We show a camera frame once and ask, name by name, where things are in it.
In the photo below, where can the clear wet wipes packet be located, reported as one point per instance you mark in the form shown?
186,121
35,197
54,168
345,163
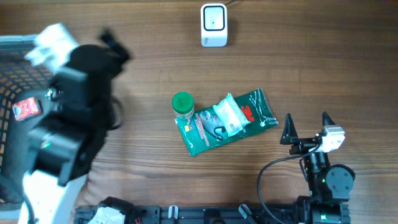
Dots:
231,115

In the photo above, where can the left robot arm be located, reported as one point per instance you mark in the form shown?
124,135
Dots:
47,159

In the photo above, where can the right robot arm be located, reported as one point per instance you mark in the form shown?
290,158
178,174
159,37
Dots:
329,185

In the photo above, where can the green lid jar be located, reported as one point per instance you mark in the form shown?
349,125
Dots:
183,105

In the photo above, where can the grey plastic shopping basket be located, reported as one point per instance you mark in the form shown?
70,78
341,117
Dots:
19,81

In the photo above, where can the white barcode scanner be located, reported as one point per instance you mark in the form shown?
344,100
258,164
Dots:
214,25

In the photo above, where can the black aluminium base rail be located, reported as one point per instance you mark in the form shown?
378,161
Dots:
154,214

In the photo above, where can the red tissue packet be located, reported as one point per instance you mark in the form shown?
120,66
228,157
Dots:
26,108

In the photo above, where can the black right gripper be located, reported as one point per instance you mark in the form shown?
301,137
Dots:
290,136

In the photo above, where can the green 3M gloves packet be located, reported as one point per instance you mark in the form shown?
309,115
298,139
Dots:
205,131

